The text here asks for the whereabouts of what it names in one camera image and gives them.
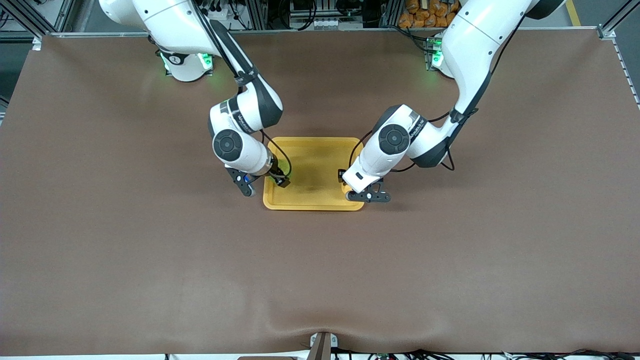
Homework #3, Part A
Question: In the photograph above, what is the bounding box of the yellow plastic tray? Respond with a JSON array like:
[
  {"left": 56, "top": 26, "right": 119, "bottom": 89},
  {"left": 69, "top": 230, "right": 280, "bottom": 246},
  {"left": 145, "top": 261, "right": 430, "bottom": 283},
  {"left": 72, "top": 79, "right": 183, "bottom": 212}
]
[{"left": 263, "top": 136, "right": 365, "bottom": 212}]

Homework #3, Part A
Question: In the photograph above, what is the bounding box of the brown table mat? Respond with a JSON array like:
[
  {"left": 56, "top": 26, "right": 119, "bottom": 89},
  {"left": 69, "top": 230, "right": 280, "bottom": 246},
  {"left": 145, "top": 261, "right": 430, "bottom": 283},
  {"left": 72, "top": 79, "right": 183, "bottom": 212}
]
[{"left": 0, "top": 27, "right": 640, "bottom": 357}]

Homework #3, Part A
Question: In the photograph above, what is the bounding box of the grey electronics box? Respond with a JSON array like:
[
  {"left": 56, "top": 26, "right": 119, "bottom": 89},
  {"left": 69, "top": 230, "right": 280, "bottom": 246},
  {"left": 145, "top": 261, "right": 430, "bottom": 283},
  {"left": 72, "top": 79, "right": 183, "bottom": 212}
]
[{"left": 289, "top": 0, "right": 367, "bottom": 30}]

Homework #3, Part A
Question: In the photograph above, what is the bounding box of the metal table clamp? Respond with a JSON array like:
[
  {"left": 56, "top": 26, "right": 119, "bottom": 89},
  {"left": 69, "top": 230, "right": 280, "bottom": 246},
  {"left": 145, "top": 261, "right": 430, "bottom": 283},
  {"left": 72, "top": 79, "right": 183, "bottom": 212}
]
[{"left": 309, "top": 332, "right": 339, "bottom": 360}]

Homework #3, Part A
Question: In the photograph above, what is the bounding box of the white power strip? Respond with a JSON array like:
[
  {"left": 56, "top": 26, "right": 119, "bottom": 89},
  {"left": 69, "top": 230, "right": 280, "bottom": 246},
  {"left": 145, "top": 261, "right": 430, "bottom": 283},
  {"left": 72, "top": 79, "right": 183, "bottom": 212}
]
[{"left": 197, "top": 0, "right": 237, "bottom": 23}]

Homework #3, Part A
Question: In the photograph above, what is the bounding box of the bag of orange snacks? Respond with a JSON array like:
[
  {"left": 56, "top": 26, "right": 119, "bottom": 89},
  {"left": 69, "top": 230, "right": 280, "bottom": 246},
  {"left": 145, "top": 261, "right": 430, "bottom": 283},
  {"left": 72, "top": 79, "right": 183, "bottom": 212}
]
[{"left": 398, "top": 0, "right": 460, "bottom": 29}]

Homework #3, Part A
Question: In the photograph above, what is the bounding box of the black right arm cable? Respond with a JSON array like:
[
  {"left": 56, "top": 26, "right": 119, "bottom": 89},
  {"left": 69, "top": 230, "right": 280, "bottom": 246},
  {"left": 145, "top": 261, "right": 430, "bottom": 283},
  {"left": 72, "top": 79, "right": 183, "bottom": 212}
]
[{"left": 192, "top": 0, "right": 293, "bottom": 180}]

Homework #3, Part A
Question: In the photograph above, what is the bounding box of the aluminium table edge rail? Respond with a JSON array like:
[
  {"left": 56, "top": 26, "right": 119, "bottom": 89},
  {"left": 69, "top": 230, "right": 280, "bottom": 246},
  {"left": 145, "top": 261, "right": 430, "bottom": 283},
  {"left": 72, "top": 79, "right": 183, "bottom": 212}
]
[{"left": 49, "top": 27, "right": 601, "bottom": 39}]

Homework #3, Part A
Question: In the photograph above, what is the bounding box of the aluminium frame strut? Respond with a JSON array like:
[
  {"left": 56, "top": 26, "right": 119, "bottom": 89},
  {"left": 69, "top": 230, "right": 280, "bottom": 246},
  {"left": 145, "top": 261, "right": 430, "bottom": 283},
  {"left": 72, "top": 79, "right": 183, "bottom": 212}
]
[
  {"left": 0, "top": 0, "right": 77, "bottom": 39},
  {"left": 596, "top": 0, "right": 640, "bottom": 40}
]

